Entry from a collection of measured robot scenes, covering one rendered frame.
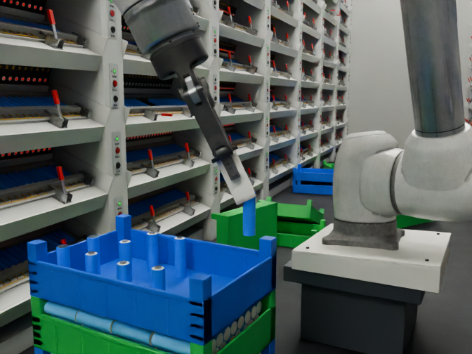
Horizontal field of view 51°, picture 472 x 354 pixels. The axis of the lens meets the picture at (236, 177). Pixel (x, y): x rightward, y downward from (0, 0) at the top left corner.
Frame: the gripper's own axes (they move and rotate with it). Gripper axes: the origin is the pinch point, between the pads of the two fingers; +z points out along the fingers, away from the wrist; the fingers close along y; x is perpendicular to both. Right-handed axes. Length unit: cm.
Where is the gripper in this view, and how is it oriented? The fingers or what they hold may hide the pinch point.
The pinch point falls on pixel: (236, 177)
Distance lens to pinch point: 69.7
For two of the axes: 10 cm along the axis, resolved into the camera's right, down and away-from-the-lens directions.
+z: 4.2, 8.9, 1.5
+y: -0.1, -1.6, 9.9
